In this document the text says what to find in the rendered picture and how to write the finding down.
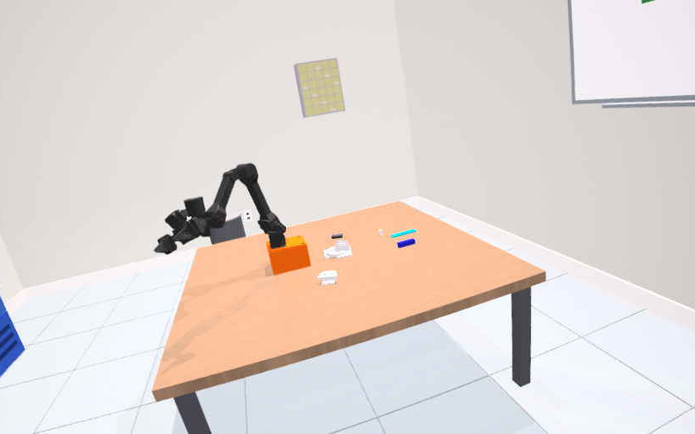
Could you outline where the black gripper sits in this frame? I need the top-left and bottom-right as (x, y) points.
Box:
(154, 217), (205, 255)

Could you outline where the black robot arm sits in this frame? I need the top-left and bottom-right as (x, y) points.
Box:
(165, 163), (286, 249)

